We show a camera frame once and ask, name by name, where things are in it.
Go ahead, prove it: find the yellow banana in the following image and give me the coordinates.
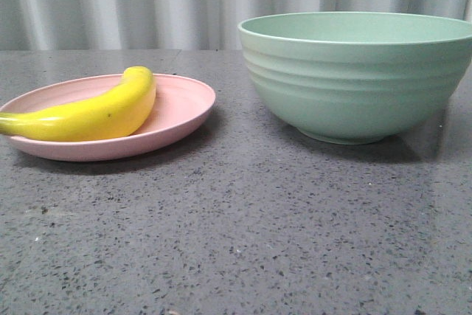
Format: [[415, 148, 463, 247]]
[[1, 66, 156, 142]]

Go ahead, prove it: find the pink plate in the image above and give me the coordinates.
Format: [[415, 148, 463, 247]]
[[1, 74, 216, 162]]

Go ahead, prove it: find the green ribbed bowl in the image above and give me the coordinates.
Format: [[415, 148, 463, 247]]
[[238, 12, 471, 145]]

